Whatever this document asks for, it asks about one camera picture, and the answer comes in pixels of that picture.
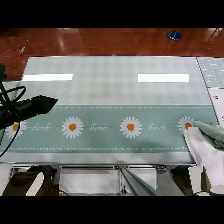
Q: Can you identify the pale green T-shirt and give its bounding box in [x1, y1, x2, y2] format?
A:
[192, 120, 224, 150]

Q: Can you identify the white paper sheet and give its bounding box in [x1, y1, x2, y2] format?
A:
[207, 86, 224, 128]

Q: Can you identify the silver frame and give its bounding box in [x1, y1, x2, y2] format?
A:
[0, 161, 224, 197]

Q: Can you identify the blue round object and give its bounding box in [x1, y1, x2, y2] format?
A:
[167, 30, 183, 42]

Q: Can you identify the white garment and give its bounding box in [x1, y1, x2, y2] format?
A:
[183, 125, 224, 195]

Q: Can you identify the black cable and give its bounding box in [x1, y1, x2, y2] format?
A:
[0, 85, 27, 158]

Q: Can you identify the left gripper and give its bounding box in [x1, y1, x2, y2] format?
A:
[15, 95, 47, 119]

